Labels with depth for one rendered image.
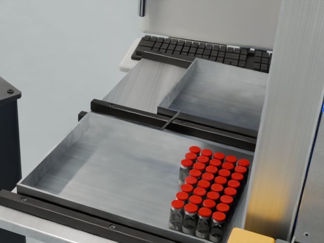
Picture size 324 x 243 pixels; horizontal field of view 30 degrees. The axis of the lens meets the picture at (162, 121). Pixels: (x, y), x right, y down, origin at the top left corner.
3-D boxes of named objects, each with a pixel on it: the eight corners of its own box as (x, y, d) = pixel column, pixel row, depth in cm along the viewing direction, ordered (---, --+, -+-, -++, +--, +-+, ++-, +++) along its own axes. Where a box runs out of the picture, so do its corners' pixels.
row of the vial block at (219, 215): (248, 181, 108) (251, 160, 106) (220, 244, 94) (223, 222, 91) (236, 178, 109) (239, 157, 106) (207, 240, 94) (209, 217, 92)
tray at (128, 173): (254, 170, 111) (257, 155, 110) (215, 263, 90) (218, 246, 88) (88, 126, 120) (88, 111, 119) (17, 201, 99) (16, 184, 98)
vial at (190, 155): (196, 175, 109) (198, 154, 106) (192, 181, 107) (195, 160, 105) (184, 171, 109) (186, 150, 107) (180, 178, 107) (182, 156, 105)
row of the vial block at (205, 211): (235, 178, 109) (238, 156, 106) (206, 240, 94) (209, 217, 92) (223, 174, 109) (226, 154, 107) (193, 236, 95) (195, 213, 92)
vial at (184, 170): (192, 182, 107) (195, 160, 104) (188, 188, 105) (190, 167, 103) (180, 178, 107) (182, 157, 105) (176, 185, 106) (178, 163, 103)
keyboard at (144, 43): (278, 60, 172) (280, 52, 171) (277, 81, 160) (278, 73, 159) (141, 40, 177) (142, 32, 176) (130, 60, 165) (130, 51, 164)
